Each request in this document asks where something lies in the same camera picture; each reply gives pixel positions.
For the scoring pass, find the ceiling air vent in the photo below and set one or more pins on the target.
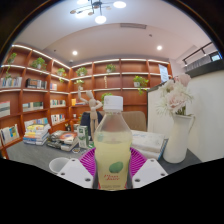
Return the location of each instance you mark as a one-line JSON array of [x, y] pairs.
[[133, 26]]

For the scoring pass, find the dark curtain rail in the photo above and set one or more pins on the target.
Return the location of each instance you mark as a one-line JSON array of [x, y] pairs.
[[198, 53]]

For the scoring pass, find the tan upholstered chair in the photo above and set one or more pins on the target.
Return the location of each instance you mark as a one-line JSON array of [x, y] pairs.
[[136, 120]]

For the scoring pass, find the yellow drink bottle white cap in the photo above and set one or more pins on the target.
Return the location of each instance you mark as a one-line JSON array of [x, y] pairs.
[[112, 146]]

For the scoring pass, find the round recessed ceiling light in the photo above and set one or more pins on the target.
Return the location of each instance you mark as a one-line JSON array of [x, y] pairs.
[[75, 52], [159, 47]]

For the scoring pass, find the stack of white books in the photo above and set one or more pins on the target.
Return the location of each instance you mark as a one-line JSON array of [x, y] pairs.
[[148, 143]]

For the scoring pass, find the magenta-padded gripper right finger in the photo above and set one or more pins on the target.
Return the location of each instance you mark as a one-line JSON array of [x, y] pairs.
[[148, 173]]

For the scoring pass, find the stack of dark books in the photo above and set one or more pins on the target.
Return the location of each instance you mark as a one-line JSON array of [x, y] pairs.
[[63, 140]]

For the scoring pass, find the dark-framed window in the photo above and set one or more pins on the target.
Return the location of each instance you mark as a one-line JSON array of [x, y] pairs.
[[215, 57]]

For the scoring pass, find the dark blue chair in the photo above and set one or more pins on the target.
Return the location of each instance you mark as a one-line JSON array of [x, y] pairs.
[[85, 125]]

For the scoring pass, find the stack of colourful books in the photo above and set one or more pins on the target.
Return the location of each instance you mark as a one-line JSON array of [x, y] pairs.
[[36, 135]]

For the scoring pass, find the pink white flower bouquet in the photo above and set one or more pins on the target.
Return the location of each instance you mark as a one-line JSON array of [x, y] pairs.
[[175, 96]]

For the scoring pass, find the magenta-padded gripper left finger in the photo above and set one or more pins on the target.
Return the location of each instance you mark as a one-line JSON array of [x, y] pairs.
[[76, 173]]

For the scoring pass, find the wooden artist mannequin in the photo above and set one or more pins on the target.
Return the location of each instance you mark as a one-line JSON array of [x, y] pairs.
[[92, 110]]

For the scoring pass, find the wooden wall shelf unit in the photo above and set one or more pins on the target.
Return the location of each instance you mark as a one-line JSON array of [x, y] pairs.
[[43, 96]]

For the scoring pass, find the multi-globe ceiling lamp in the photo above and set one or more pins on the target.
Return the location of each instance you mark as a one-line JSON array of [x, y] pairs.
[[98, 10]]

